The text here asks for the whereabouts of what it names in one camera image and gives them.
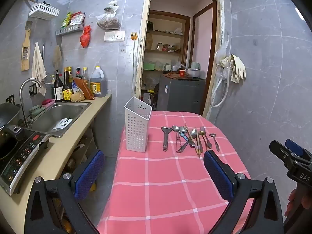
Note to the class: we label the white wall switch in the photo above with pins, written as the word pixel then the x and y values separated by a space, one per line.
pixel 109 36

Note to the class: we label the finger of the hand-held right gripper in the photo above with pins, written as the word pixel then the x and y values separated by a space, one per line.
pixel 293 147
pixel 277 148

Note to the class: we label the wooden chopstick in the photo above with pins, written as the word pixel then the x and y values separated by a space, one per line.
pixel 192 140
pixel 187 130

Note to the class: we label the white wall basket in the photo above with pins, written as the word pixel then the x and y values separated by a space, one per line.
pixel 43 11

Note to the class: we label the grey cabinet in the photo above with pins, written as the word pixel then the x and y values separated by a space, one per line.
pixel 180 95

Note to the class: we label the steel pot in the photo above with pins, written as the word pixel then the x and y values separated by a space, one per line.
pixel 193 72

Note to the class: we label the green seasoning packet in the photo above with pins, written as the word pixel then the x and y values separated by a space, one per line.
pixel 65 20

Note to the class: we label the beige kitchen counter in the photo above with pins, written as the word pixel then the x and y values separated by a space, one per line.
pixel 73 139

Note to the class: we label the clear bag of dried goods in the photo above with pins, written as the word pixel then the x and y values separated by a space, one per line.
pixel 108 22

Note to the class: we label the wooden shelf unit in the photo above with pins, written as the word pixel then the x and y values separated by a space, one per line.
pixel 165 33

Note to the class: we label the pink checked tablecloth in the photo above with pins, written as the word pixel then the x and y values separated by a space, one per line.
pixel 158 187

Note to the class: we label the steel spatula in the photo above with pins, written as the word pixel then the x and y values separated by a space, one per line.
pixel 166 141

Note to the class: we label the green box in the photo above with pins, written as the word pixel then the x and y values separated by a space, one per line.
pixel 148 66

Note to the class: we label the glass jar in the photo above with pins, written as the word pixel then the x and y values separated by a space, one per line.
pixel 160 46

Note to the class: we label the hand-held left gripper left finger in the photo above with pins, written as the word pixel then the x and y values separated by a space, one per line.
pixel 89 175

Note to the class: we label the green bowl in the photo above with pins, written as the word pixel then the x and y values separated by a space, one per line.
pixel 35 111

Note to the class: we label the hanging metal utensil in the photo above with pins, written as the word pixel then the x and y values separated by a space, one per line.
pixel 43 52

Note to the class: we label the gold spoon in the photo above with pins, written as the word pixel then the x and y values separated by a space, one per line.
pixel 199 146

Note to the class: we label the knotted white plastic bag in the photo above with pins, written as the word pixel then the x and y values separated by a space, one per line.
pixel 112 4

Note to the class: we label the large dark liquid jug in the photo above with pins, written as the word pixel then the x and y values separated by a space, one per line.
pixel 98 82

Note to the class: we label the orange wall hook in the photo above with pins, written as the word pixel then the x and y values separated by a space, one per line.
pixel 134 36

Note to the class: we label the red seasoning packet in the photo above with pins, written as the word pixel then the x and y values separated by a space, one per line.
pixel 78 18

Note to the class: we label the beige towel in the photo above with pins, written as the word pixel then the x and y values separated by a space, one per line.
pixel 39 68

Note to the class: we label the cream rubber gloves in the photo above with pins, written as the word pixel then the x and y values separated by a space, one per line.
pixel 237 69

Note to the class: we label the tan wrapped bundle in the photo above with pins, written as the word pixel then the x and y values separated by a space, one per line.
pixel 78 97

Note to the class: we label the wooden door frame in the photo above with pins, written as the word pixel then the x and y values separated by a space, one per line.
pixel 142 53

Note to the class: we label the crumpled white plastic bag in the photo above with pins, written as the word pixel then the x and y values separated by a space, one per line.
pixel 178 31

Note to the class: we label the small steel spoon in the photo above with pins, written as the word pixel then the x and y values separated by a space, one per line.
pixel 215 143

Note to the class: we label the black wok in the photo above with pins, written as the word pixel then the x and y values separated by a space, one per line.
pixel 8 114

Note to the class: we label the steel sink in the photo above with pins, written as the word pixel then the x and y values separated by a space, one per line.
pixel 61 112

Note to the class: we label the brown loofah scrubber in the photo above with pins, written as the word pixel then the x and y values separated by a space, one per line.
pixel 57 57

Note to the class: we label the red plastic bag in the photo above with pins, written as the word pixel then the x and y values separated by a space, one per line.
pixel 85 37

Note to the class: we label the wooden grater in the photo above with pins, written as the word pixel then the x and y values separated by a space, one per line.
pixel 25 53

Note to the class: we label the pink sponge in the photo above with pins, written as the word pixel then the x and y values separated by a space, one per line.
pixel 48 102

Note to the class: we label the wooden cutting board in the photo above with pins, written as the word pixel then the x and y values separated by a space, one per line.
pixel 175 76

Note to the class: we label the white perforated utensil holder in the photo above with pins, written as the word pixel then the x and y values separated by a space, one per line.
pixel 136 126

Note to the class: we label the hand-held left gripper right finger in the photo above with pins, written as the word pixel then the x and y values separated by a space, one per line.
pixel 218 175

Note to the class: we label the red cup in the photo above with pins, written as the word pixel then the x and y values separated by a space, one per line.
pixel 182 73

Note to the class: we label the steel faucet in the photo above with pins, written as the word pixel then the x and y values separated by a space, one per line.
pixel 24 95

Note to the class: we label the orange snack packet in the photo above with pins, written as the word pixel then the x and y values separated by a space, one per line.
pixel 84 89

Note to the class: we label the white wall socket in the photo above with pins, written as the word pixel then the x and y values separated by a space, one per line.
pixel 119 35

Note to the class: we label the soy sauce bottle yellow label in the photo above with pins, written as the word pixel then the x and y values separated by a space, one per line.
pixel 67 90

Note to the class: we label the grey wall shelf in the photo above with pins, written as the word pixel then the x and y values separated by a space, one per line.
pixel 70 29

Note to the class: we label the blue packet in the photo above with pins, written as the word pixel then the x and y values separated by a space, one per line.
pixel 76 86

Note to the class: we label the black induction cooker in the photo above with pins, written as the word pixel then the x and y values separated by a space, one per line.
pixel 24 156

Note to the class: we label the dark pump bottle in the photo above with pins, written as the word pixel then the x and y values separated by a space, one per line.
pixel 58 90

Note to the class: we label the person's right hand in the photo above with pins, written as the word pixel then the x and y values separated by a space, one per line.
pixel 291 199

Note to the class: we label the clear hanging plastic bag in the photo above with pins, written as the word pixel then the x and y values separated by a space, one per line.
pixel 223 51

